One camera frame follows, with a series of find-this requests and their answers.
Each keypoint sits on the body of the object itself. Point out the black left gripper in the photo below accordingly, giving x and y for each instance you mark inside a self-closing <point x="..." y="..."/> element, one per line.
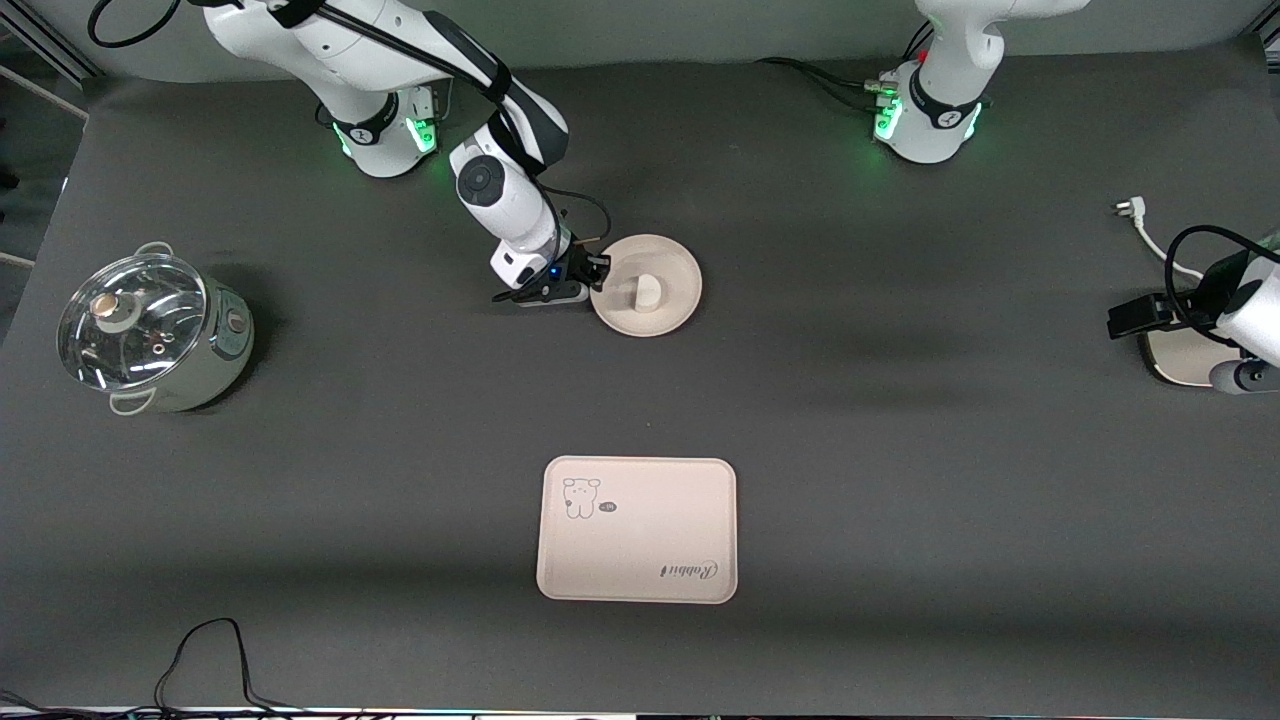
<point x="1178" y="306"/>

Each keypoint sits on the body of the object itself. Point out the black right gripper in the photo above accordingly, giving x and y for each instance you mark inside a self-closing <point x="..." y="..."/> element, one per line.
<point x="581" y="266"/>

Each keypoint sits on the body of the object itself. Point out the small white bun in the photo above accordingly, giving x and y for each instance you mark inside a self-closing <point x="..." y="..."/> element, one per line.
<point x="643" y="293"/>

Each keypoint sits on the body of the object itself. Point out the round beige plate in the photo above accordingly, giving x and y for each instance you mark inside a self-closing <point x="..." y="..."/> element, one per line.
<point x="670" y="270"/>

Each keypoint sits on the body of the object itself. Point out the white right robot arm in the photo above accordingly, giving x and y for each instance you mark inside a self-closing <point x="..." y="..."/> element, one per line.
<point x="505" y="200"/>

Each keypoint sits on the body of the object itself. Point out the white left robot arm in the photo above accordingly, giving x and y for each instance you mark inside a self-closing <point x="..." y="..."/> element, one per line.
<point x="940" y="110"/>

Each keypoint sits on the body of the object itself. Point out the beige tray with rabbit print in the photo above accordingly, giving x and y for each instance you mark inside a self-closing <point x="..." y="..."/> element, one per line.
<point x="640" y="545"/>

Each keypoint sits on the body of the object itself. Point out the cream two-slot toaster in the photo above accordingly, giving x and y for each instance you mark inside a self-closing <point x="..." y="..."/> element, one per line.
<point x="1180" y="362"/>

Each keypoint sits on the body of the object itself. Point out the glass pot lid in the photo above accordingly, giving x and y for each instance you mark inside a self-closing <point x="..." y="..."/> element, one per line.
<point x="160" y="340"/>

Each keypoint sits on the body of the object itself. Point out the grey metal frame rail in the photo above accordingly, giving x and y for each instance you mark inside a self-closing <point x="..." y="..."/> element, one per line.
<point x="1265" y="35"/>
<point x="50" y="50"/>

